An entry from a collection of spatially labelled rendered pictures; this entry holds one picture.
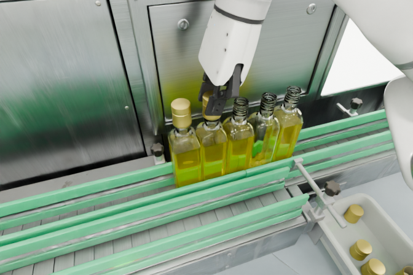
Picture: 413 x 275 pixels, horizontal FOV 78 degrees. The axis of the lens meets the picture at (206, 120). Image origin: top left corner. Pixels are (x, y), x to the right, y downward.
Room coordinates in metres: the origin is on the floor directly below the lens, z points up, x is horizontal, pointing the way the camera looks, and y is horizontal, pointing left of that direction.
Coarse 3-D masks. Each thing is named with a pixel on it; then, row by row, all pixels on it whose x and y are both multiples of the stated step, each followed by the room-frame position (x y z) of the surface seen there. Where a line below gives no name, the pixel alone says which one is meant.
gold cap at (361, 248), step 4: (360, 240) 0.26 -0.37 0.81; (364, 240) 0.26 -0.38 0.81; (356, 244) 0.25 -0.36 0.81; (360, 244) 0.25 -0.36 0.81; (364, 244) 0.25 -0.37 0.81; (368, 244) 0.25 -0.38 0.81; (352, 248) 0.25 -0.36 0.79; (356, 248) 0.24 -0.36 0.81; (360, 248) 0.24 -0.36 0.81; (364, 248) 0.24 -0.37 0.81; (368, 248) 0.24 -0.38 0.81; (352, 252) 0.24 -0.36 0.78; (356, 252) 0.23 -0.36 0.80; (360, 252) 0.23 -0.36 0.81; (364, 252) 0.23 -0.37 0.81; (368, 252) 0.23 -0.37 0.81; (352, 256) 0.23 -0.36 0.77; (356, 256) 0.23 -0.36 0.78; (360, 256) 0.23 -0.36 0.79; (364, 256) 0.22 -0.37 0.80; (360, 260) 0.22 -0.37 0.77
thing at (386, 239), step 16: (336, 208) 0.33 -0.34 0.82; (368, 208) 0.34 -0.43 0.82; (320, 224) 0.28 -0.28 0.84; (336, 224) 0.32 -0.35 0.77; (352, 224) 0.32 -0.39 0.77; (368, 224) 0.31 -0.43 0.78; (384, 224) 0.29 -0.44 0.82; (336, 240) 0.24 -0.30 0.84; (352, 240) 0.27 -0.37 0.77; (368, 240) 0.27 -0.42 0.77; (384, 240) 0.27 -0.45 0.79; (400, 240) 0.25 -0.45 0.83; (368, 256) 0.23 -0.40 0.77; (384, 256) 0.23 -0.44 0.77; (400, 256) 0.23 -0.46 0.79; (352, 272) 0.18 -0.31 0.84
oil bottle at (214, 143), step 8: (200, 128) 0.36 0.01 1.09; (200, 136) 0.34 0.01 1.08; (208, 136) 0.34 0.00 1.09; (216, 136) 0.34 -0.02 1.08; (224, 136) 0.34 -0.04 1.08; (200, 144) 0.34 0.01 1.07; (208, 144) 0.33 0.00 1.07; (216, 144) 0.33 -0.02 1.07; (224, 144) 0.34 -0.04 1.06; (208, 152) 0.33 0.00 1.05; (216, 152) 0.33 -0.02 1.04; (224, 152) 0.34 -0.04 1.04; (208, 160) 0.33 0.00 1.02; (216, 160) 0.34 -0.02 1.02; (224, 160) 0.34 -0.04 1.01; (208, 168) 0.33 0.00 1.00; (216, 168) 0.34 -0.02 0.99; (224, 168) 0.34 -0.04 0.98; (208, 176) 0.33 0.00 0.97; (216, 176) 0.34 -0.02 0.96
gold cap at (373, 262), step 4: (372, 260) 0.21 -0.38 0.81; (376, 260) 0.21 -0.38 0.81; (364, 264) 0.21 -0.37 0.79; (368, 264) 0.20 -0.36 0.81; (372, 264) 0.20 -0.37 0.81; (376, 264) 0.20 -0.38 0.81; (380, 264) 0.20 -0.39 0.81; (364, 268) 0.20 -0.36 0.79; (368, 268) 0.20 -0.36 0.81; (372, 268) 0.19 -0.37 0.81; (376, 268) 0.19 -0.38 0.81; (380, 268) 0.19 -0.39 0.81; (384, 268) 0.19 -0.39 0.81; (364, 272) 0.20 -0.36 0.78; (368, 272) 0.19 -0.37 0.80; (372, 272) 0.19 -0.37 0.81; (376, 272) 0.19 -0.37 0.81; (380, 272) 0.19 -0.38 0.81; (384, 272) 0.19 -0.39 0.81
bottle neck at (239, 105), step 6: (234, 102) 0.37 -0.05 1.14; (240, 102) 0.39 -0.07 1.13; (246, 102) 0.37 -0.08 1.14; (234, 108) 0.37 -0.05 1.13; (240, 108) 0.36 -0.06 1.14; (246, 108) 0.37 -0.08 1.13; (234, 114) 0.37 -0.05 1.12; (240, 114) 0.36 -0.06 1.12; (246, 114) 0.37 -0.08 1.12; (234, 120) 0.37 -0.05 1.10; (240, 120) 0.36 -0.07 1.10
